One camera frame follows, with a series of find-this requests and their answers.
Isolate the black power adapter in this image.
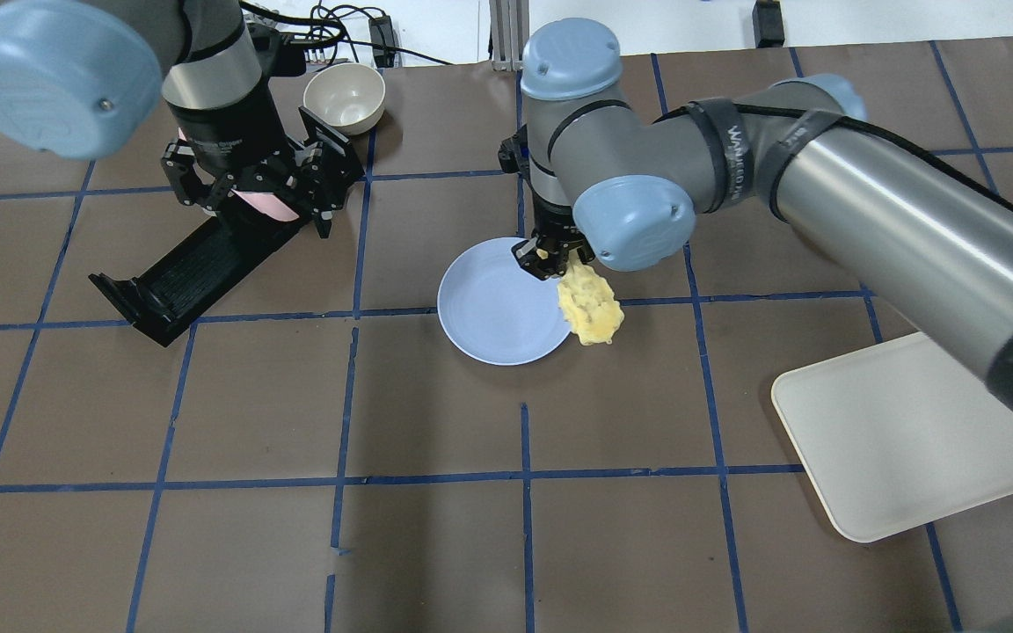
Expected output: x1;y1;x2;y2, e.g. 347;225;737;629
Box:
368;15;398;69

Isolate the black dish rack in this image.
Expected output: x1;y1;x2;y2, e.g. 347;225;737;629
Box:
89;105;365;348

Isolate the blue plate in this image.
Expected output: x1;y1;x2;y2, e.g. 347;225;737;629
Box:
435;236;570;366

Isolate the yellow bread roll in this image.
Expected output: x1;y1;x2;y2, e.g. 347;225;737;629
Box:
558;258;624;346

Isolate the pink plate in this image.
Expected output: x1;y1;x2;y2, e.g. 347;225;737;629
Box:
160;121;299;222

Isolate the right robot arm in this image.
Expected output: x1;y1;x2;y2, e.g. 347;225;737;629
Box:
499;18;1013;412

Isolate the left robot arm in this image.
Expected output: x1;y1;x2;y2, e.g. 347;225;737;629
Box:
0;1;361;242

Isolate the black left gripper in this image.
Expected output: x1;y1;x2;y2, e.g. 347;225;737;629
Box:
161;134;363;239

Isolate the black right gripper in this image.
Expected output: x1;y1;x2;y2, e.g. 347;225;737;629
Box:
511;197;595;280

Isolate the cream rectangular tray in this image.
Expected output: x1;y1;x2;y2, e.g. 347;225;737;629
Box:
770;332;1013;543

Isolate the aluminium frame post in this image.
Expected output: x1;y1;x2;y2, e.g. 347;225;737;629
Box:
489;0;530;72

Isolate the cream bowl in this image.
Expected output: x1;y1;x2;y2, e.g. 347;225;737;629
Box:
302;62;387;136

